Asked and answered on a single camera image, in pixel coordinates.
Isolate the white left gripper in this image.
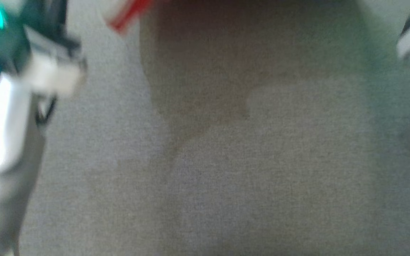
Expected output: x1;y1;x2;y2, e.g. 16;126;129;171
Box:
0;0;87;107

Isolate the red and white jersey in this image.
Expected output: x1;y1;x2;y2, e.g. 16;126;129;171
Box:
101;0;157;34

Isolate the large grey sofa seat cushion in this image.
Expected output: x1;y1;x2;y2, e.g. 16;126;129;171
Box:
13;0;410;256

